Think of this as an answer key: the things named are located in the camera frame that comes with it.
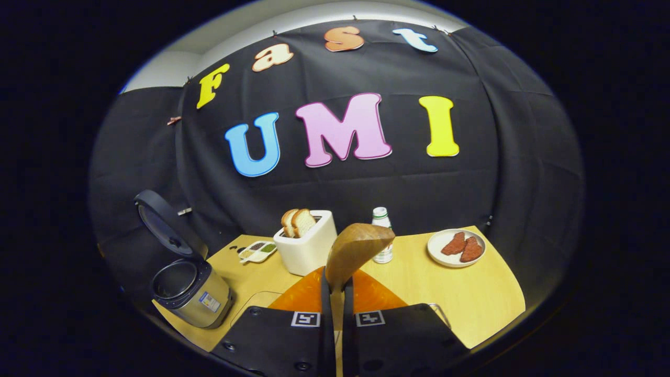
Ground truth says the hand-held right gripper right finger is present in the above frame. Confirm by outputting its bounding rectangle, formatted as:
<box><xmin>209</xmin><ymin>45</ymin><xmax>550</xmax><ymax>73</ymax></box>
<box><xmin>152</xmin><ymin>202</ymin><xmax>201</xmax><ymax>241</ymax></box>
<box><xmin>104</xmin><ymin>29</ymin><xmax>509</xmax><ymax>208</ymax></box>
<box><xmin>343</xmin><ymin>268</ymin><xmax>469</xmax><ymax>377</ymax></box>

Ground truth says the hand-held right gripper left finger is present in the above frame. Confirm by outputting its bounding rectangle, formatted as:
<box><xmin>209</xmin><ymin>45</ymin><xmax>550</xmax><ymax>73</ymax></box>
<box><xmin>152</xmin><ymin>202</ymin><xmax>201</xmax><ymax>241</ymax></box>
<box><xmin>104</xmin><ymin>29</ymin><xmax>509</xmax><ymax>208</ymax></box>
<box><xmin>209</xmin><ymin>266</ymin><xmax>336</xmax><ymax>377</ymax></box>

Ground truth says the wire chopstick holder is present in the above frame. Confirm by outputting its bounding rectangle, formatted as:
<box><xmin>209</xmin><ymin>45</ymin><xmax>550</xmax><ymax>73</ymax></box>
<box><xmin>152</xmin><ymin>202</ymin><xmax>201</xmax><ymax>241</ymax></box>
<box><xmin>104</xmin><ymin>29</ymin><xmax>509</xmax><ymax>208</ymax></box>
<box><xmin>427</xmin><ymin>302</ymin><xmax>452</xmax><ymax>330</ymax></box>

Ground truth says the silver black rice cooker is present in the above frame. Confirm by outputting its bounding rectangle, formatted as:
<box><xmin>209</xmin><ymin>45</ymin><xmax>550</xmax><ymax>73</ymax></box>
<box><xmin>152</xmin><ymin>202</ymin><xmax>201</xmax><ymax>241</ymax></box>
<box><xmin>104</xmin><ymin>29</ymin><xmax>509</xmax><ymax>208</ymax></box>
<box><xmin>133</xmin><ymin>190</ymin><xmax>235</xmax><ymax>329</ymax></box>

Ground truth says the wooden spoon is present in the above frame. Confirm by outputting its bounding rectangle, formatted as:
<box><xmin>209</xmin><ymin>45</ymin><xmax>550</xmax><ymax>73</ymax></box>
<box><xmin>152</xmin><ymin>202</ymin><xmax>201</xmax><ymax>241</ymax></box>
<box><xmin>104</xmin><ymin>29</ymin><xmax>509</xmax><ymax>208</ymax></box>
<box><xmin>325</xmin><ymin>223</ymin><xmax>396</xmax><ymax>377</ymax></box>

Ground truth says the white divided condiment dish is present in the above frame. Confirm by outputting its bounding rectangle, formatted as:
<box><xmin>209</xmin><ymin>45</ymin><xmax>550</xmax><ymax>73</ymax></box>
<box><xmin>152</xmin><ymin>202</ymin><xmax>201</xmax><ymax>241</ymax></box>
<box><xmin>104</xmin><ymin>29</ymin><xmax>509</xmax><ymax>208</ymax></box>
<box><xmin>239</xmin><ymin>240</ymin><xmax>278</xmax><ymax>263</ymax></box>

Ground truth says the white milk bottle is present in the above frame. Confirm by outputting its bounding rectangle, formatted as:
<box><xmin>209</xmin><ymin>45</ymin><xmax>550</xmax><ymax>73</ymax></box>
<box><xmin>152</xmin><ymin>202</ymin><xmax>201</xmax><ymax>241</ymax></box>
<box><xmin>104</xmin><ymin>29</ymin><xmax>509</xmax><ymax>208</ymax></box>
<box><xmin>372</xmin><ymin>207</ymin><xmax>394</xmax><ymax>264</ymax></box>

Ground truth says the white toaster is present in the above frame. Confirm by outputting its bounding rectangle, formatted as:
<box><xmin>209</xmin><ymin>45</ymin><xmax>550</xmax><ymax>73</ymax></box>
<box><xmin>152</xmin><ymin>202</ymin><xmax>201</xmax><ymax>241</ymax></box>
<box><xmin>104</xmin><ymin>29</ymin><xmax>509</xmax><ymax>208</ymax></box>
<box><xmin>273</xmin><ymin>210</ymin><xmax>338</xmax><ymax>276</ymax></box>

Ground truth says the white round plate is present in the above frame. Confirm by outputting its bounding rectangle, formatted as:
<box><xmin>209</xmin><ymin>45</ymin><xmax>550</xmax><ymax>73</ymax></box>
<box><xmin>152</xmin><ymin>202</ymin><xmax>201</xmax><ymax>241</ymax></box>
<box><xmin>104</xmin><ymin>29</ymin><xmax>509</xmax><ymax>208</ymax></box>
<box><xmin>427</xmin><ymin>228</ymin><xmax>487</xmax><ymax>268</ymax></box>

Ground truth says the toast bread slice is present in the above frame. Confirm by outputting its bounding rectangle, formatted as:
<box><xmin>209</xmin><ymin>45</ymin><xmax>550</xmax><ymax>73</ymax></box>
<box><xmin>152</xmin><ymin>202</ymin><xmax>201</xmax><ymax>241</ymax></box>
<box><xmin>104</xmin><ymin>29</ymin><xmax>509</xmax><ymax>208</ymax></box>
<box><xmin>281</xmin><ymin>209</ymin><xmax>299</xmax><ymax>238</ymax></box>
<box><xmin>291</xmin><ymin>208</ymin><xmax>317</xmax><ymax>238</ymax></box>

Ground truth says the black backdrop cloth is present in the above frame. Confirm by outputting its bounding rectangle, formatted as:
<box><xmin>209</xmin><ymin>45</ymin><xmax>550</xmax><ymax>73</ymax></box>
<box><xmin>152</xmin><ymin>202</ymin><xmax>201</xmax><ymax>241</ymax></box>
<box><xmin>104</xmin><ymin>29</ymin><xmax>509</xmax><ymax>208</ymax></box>
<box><xmin>89</xmin><ymin>20</ymin><xmax>584</xmax><ymax>315</ymax></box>

